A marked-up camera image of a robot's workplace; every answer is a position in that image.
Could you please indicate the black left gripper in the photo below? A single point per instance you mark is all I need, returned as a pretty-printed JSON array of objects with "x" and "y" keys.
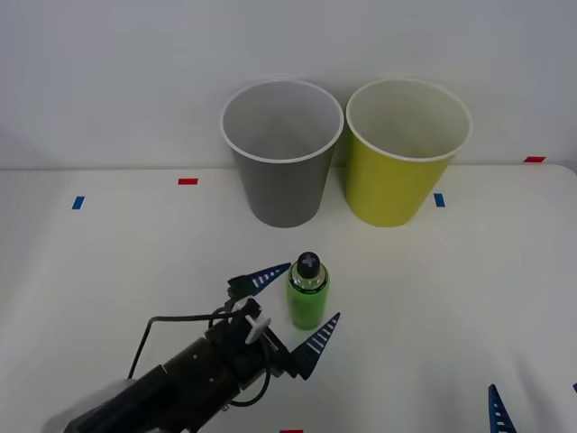
[{"x": 245, "y": 361}]

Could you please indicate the green bottle with black cap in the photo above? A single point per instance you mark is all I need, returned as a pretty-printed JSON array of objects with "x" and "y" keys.
[{"x": 308, "y": 302}]

